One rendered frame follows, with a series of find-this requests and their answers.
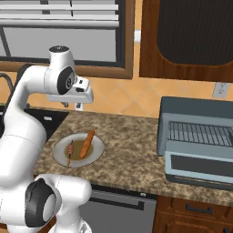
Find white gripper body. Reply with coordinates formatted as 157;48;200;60
46;86;95;105

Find orange baguette bread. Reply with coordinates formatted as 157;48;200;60
79;129;96;160

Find kebab skewer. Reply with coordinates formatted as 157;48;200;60
66;139;75;167

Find grey toaster oven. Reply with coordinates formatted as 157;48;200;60
156;96;233;160

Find metal toaster oven rack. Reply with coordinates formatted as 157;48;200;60
167;121;233;147

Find grey toaster oven door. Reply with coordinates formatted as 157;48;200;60
164;147;233;192

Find brown base cupboard door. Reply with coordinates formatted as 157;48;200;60
152;212;233;233

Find black sink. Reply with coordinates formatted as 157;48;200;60
0;104;70;147

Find grey round plate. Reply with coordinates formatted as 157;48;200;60
52;132;106;168

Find black sink tap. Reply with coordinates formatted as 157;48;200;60
0;72;15;95

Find brown framed window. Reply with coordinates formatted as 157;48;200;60
0;0;137;80

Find white window blinds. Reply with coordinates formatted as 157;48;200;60
0;0;120;29

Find grey dishwasher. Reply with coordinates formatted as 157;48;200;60
77;184;158;233

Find brown wooden drawer front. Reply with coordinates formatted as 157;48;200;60
155;195;233;224

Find black dishwasher handle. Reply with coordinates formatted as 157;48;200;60
89;197;146;211

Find brown wall cupboard door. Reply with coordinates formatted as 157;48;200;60
138;0;233;83

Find white wall socket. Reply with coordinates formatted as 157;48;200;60
212;81;229;99

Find black drawer handle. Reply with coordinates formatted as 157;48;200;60
185;203;213;215

